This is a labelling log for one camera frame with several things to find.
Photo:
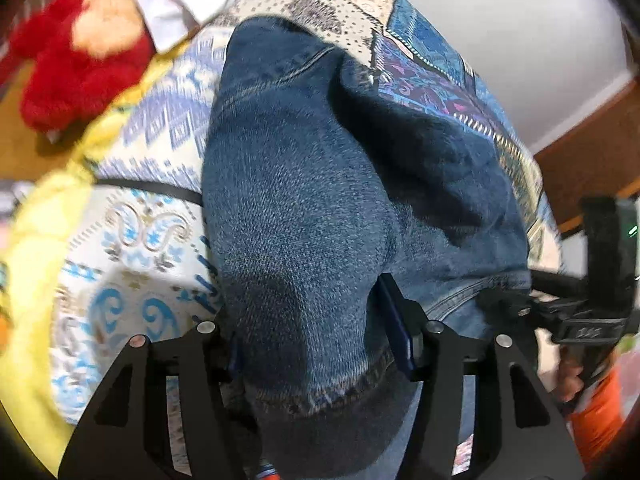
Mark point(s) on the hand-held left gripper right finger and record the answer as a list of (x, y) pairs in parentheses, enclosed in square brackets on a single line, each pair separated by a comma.
[(395, 330)]

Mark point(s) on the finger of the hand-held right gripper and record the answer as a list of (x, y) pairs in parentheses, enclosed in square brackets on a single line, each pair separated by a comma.
[(560, 278), (515, 305)]

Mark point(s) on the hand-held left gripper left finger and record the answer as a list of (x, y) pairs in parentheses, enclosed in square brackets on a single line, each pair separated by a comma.
[(165, 360)]

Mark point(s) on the blue denim jeans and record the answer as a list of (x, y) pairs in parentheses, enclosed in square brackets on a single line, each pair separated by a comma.
[(310, 210)]

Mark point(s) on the person's right forearm orange sleeve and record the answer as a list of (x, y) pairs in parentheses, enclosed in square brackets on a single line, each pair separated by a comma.
[(597, 420)]

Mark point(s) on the person's right hand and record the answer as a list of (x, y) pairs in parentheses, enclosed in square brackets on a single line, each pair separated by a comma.
[(570, 380)]

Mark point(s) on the blue patchwork quilt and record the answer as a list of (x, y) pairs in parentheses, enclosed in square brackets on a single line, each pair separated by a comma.
[(150, 270)]

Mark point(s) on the yellow printed blanket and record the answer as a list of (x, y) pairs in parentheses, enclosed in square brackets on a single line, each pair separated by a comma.
[(45, 220)]

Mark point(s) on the red plush toy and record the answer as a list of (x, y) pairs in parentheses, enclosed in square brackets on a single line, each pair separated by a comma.
[(75, 60)]

